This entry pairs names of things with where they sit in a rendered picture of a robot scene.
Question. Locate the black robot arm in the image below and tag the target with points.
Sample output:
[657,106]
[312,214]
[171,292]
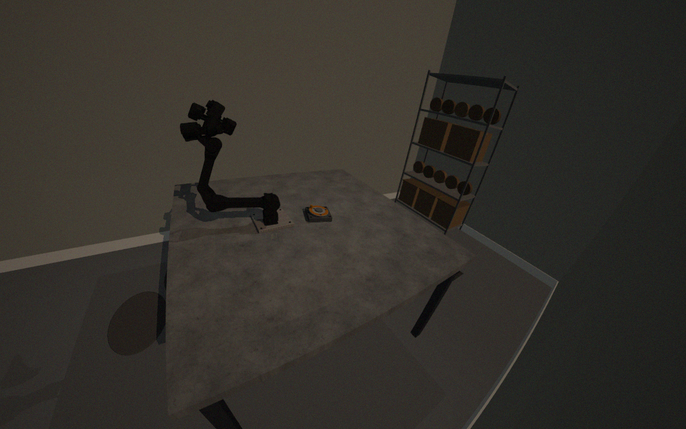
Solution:
[214,203]

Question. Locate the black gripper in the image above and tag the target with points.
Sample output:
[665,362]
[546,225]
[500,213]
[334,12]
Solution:
[197,112]

